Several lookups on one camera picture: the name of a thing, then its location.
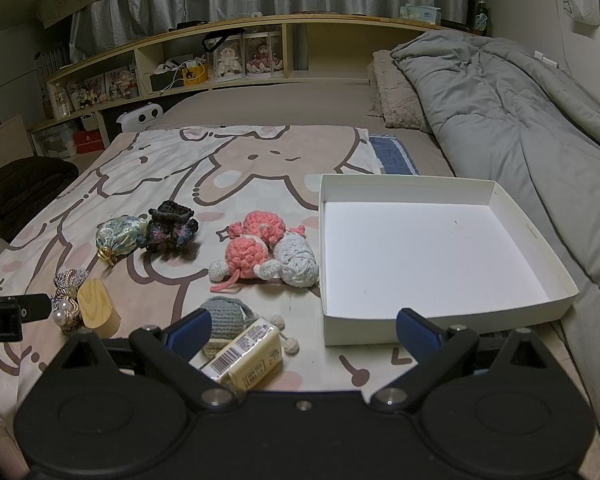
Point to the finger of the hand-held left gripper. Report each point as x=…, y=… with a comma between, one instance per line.
x=36, y=307

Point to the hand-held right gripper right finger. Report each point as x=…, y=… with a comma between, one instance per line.
x=419, y=335

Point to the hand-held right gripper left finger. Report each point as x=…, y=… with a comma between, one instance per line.
x=189, y=331

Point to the grey crochet toy with pompoms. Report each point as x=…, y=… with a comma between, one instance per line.
x=227, y=317

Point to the white cardboard box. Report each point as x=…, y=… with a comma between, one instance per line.
x=430, y=255

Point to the pink crochet doll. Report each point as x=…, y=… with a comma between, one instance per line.
x=252, y=252

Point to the blue floral brocade pouch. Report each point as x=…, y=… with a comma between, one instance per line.
x=119, y=234

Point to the striped bow with pearls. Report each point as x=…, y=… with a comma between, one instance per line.
x=66, y=292

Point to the light wooden block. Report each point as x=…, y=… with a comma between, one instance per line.
x=97, y=310

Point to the dark crochet pouch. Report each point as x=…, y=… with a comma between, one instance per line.
x=172, y=227

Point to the black cushion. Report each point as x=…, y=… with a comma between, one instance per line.
x=22, y=182

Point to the grey white crochet ball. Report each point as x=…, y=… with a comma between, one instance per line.
x=296, y=260

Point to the cartoon printed blanket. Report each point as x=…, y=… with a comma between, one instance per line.
x=180, y=200

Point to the clear storage bin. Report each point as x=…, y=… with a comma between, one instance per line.
x=55, y=140

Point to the red box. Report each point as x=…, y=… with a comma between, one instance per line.
x=89, y=141

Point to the blue quilted cloth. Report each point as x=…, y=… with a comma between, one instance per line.
x=392, y=155

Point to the clear water bottle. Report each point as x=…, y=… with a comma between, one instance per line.
x=62, y=97

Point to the white plastic device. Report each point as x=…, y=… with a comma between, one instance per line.
x=141, y=116

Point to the grey duvet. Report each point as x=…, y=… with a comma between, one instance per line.
x=520, y=120

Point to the beige fluffy pillow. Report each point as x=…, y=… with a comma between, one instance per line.
x=395, y=92

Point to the yellow container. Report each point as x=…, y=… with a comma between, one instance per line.
x=195, y=74

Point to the wooden headboard shelf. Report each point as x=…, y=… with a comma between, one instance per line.
x=190, y=60

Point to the doll in clear case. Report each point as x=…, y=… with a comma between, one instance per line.
x=264, y=55
x=226, y=57

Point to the tissue box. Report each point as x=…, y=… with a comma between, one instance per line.
x=420, y=12

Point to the dark glass bottle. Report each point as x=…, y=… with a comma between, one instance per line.
x=480, y=15

